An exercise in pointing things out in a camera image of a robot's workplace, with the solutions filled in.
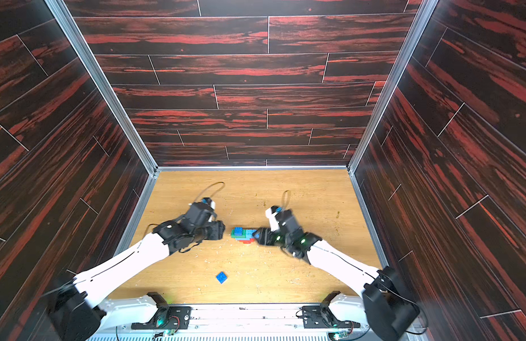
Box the green long lego brick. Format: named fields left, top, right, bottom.
left=231, top=227, right=246, bottom=240

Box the light blue lego brick small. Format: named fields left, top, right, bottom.
left=242, top=229, right=257, bottom=240

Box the red lego brick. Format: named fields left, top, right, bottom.
left=237, top=238, right=255, bottom=244

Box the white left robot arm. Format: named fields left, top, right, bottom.
left=47, top=220, right=225, bottom=340

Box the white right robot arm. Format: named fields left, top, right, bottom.
left=253, top=227, right=421, bottom=340

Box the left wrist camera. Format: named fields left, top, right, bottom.
left=179, top=197, right=217, bottom=233

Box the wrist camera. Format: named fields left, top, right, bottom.
left=179, top=197, right=217, bottom=233
left=265, top=206, right=304, bottom=239

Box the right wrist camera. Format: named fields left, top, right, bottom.
left=265, top=206, right=304, bottom=239

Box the left camera cable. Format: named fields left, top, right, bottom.
left=194, top=181, right=226, bottom=203

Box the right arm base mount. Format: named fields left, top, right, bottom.
left=296, top=291, right=361, bottom=329

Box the aluminium front rail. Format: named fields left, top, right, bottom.
left=87, top=303, right=421, bottom=341

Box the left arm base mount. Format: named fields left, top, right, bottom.
left=131, top=292, right=192, bottom=332

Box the aluminium left corner post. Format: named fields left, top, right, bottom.
left=44, top=0, right=159, bottom=177

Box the aluminium corner post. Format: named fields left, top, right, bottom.
left=44, top=0, right=159, bottom=177
left=348, top=0, right=438, bottom=179

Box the aluminium right corner post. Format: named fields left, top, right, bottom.
left=348, top=0, right=438, bottom=179

